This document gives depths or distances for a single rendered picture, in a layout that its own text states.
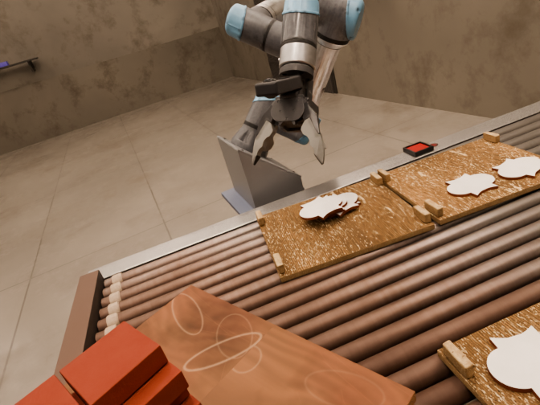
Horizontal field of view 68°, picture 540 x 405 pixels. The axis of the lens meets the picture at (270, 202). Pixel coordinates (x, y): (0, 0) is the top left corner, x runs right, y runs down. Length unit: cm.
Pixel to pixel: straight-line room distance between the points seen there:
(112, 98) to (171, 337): 1047
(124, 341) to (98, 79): 1075
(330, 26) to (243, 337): 95
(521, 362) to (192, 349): 52
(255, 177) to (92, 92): 983
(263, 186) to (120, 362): 111
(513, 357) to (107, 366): 60
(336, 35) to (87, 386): 116
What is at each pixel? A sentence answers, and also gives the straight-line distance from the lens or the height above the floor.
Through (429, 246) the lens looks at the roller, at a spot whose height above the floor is 91.
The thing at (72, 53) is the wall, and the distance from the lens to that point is 1109.
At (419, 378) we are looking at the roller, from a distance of 77.
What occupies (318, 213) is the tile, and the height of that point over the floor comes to 97.
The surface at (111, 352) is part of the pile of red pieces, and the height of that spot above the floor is 129.
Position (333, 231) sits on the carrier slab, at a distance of 111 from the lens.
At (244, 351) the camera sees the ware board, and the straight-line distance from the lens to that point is 70.
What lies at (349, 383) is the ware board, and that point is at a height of 104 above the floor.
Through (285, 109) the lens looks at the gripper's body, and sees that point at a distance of 81.
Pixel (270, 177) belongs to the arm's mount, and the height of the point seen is 98.
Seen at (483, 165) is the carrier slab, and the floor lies 94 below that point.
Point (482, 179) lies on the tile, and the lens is 126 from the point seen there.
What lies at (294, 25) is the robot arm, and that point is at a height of 147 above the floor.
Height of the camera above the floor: 152
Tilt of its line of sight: 26 degrees down
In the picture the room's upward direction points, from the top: 16 degrees counter-clockwise
